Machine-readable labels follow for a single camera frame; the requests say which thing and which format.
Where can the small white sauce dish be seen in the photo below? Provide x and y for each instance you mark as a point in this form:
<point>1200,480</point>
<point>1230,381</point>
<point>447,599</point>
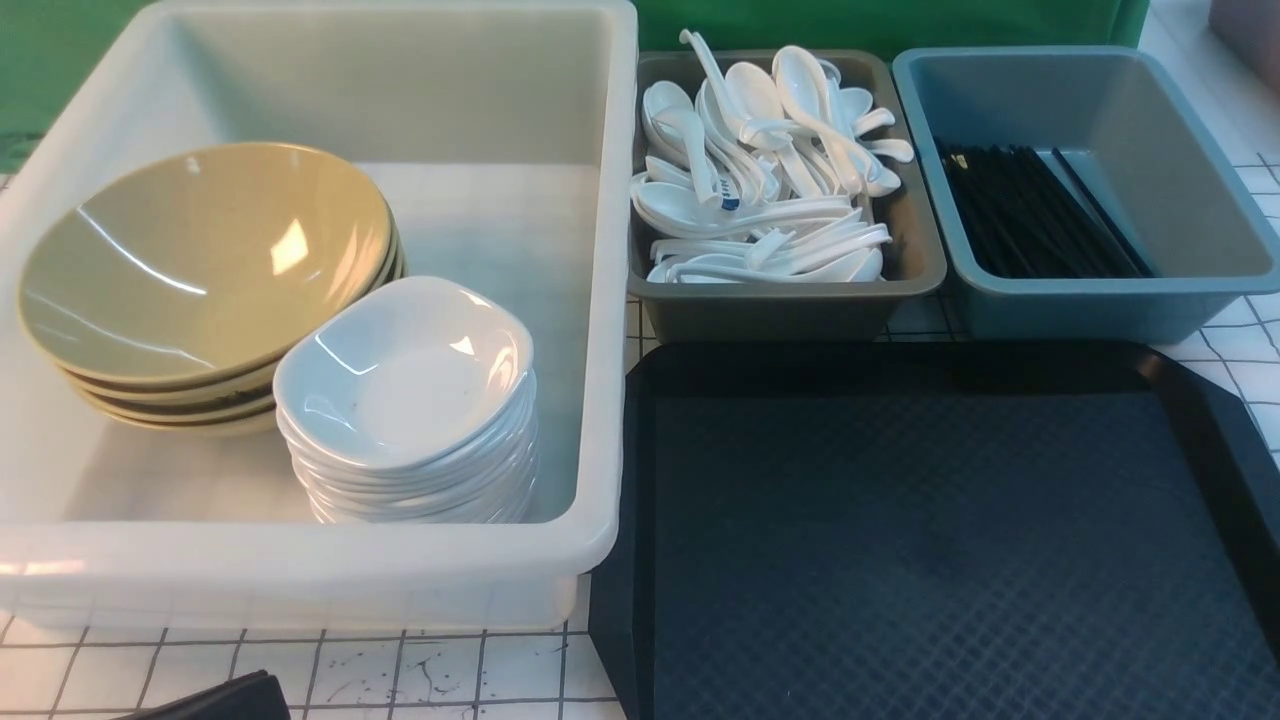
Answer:
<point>405,375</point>

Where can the yellow noodle bowl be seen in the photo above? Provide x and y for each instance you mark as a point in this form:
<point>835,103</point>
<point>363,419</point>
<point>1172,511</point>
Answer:
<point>204,265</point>

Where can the white soup spoon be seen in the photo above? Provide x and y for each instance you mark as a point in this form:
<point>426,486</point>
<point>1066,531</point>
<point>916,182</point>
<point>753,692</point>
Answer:
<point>685,126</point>

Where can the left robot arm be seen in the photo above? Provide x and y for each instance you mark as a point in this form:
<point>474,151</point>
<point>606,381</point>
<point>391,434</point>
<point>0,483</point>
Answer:
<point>257,695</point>

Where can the top stacked yellow bowl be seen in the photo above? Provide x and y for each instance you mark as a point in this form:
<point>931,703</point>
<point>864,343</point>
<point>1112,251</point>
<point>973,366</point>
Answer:
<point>258,375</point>

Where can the grey spoon bin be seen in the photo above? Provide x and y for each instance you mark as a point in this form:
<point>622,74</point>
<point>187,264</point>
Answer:
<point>914,263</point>

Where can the pile of white spoons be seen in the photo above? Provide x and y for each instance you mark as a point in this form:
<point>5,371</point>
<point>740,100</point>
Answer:
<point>799,162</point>

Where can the large white plastic tub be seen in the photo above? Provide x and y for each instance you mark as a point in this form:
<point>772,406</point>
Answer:
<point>500,134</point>

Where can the stack of white dishes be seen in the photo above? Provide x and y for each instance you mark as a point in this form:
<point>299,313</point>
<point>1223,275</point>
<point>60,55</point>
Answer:
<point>489,480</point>

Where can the black serving tray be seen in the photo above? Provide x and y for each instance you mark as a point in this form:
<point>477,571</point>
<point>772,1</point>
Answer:
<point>974,530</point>

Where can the lower stacked yellow bowls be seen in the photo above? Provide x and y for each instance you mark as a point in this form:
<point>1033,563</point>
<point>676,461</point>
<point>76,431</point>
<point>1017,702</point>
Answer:
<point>190,415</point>

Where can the pile of black chopsticks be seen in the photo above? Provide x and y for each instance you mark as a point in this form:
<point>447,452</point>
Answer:
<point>1030,216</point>

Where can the blue chopstick bin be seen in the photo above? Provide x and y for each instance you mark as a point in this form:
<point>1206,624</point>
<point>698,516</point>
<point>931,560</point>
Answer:
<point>1131,135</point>

